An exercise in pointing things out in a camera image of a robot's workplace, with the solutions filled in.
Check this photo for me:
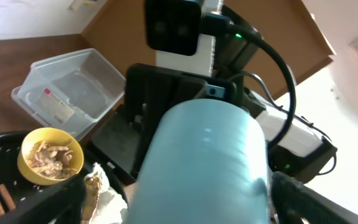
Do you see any round black tray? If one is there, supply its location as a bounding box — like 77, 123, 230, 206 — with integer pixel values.
0, 131, 124, 223

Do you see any light blue cup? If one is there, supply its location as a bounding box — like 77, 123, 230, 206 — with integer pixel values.
124, 99, 269, 224

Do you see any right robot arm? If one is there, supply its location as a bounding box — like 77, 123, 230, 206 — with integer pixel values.
124, 6, 337, 182

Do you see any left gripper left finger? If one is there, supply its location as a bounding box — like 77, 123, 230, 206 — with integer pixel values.
0, 176, 85, 224

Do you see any black rectangular tray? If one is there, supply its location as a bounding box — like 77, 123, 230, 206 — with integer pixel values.
91, 105, 139, 185

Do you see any clear plastic bin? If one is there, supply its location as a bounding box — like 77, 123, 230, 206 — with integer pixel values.
11, 49, 126, 140

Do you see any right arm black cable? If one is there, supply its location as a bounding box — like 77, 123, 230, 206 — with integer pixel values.
200, 15, 338, 177

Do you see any food scraps nutshells and rice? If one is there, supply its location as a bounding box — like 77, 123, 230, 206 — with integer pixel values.
24, 140, 78, 179

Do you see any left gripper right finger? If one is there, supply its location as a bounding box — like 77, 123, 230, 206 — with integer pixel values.
271, 172, 358, 224

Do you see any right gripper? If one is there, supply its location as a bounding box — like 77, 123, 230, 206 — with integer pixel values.
125, 63, 266, 182

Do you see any brown coffee stick wrapper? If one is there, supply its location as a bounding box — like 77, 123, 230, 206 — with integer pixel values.
80, 174, 101, 224

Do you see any yellow bowl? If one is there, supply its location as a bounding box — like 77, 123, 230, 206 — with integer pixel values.
17, 128, 85, 185

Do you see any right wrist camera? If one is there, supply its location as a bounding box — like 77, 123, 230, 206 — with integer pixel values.
144, 0, 223, 77

